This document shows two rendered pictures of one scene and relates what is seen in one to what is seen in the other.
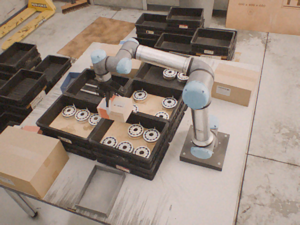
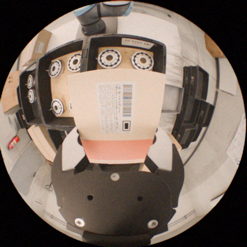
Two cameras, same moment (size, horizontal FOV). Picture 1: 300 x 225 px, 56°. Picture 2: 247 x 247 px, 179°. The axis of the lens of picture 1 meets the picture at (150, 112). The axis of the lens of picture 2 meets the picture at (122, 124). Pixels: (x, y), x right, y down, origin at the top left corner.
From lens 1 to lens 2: 1.49 m
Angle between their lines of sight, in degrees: 41
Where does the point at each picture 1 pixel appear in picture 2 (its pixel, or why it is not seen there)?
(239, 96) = (44, 36)
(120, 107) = (133, 96)
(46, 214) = not seen: hidden behind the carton
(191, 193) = (145, 31)
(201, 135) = not seen: outside the picture
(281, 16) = (15, 80)
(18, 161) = not seen: hidden behind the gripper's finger
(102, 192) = (166, 96)
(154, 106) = (62, 84)
